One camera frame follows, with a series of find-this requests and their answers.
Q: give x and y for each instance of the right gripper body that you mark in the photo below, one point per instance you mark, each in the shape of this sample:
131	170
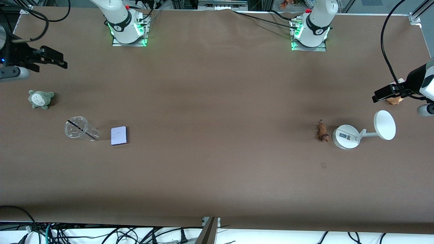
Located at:
17	54

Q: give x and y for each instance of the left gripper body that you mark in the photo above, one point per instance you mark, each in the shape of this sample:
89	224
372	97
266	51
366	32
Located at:
413	80

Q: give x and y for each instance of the brown lion statue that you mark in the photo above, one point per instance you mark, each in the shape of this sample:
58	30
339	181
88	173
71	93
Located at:
322	131

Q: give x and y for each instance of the purple flip phone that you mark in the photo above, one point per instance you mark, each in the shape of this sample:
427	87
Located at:
119	135

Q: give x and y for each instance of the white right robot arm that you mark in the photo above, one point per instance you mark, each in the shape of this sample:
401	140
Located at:
122	23

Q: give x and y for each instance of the small pink card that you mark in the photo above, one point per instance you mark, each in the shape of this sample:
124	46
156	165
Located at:
395	82

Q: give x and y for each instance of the small brown plush toy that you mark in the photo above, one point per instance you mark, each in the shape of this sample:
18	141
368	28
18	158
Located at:
394	100

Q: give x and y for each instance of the grey-green Totoro plush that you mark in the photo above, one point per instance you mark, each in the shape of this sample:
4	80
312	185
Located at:
40	99

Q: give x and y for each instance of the white round stand with disc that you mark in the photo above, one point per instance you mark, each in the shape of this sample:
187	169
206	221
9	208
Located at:
347	136

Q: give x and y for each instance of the clear plastic cup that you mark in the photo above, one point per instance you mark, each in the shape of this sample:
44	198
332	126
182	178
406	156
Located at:
78	128

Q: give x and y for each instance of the black straw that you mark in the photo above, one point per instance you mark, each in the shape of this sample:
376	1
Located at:
81	128

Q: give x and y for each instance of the small brown figurine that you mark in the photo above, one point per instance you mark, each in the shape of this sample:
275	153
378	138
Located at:
284	4

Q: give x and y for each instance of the aluminium frame corner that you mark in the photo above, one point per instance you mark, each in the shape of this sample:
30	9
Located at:
416	15

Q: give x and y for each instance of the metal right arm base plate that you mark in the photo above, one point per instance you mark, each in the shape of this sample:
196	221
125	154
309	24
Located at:
144	35

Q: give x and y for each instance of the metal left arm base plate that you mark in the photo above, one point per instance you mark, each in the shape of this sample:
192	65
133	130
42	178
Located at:
295	47

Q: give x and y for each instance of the dark metal table post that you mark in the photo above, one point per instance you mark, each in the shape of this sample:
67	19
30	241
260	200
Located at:
207	232

